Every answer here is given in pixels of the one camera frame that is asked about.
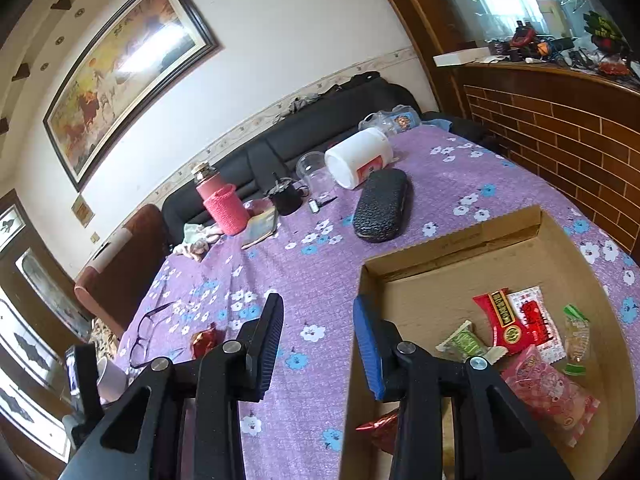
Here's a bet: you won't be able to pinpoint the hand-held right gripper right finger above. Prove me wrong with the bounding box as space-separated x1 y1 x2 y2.
352 295 576 480

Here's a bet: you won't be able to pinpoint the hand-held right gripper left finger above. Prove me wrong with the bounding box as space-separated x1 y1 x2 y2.
59 291 285 480

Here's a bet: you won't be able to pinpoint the cardboard box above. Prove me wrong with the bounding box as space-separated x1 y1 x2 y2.
339 205 638 480

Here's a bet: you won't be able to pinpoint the green and white snack packet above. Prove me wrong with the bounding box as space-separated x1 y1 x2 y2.
435 320 506 366

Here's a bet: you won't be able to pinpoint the red and white snack packet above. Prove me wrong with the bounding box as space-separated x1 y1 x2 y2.
510 286 568 363

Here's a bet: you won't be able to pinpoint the pink snack packet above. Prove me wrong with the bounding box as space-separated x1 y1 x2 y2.
500 345 601 448

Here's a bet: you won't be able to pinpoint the clear green edged snack packet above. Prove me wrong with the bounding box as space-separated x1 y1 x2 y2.
561 304 592 376

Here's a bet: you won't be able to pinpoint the white cup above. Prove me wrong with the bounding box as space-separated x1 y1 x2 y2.
96 356 128 403

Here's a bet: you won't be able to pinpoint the dark red foil snack packet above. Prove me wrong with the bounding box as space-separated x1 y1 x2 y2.
355 407 401 453
191 324 219 360

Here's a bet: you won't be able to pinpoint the dark framed eyeglasses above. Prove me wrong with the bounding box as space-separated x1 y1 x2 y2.
129 301 186 368

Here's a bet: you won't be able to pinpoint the small fabric pouch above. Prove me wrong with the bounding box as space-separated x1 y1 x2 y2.
241 205 280 250

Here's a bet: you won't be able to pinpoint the wooden glass door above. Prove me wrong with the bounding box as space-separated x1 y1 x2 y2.
0 190 93 461

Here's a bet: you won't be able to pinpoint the white crumpled cloth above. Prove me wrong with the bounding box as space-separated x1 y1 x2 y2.
172 222 226 261

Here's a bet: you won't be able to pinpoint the brown chair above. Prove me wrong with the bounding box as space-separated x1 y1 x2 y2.
75 203 171 336

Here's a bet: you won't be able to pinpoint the pink bottle with knitted sleeve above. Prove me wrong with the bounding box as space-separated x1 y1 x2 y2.
192 161 251 236

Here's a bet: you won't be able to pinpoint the small black cup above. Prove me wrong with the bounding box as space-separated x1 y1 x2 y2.
265 172 306 217

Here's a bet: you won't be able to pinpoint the black eyeglasses case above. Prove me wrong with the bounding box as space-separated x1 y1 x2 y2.
352 167 413 243

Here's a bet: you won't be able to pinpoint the clear plastic cup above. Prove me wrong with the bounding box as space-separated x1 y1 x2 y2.
296 151 341 198

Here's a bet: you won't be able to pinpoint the white plastic jar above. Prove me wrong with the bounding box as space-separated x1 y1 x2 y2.
324 126 396 190

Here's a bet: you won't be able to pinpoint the black sofa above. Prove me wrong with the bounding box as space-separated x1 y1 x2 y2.
161 77 501 251

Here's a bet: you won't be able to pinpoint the clear plastic bag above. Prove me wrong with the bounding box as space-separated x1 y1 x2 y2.
360 105 423 136

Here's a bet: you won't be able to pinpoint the grey garment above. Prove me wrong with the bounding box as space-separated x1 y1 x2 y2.
272 94 321 123

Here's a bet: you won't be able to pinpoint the black bag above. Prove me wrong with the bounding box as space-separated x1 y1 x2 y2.
345 72 386 92

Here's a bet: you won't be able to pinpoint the brick pattern wooden ledge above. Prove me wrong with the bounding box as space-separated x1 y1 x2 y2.
432 55 640 256

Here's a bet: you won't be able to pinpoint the flat white box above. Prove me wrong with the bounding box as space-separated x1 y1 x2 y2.
432 46 493 68

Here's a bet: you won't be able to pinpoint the wooden framed glass panel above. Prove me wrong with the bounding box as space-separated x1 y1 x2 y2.
360 0 601 121

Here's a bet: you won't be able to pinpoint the small wall plaque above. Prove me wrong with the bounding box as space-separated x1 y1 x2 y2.
71 195 96 228

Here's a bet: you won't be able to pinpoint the framed wall painting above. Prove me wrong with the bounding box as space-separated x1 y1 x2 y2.
42 0 222 192

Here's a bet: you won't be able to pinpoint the pile of tools and cables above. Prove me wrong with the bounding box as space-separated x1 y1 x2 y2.
487 10 640 81

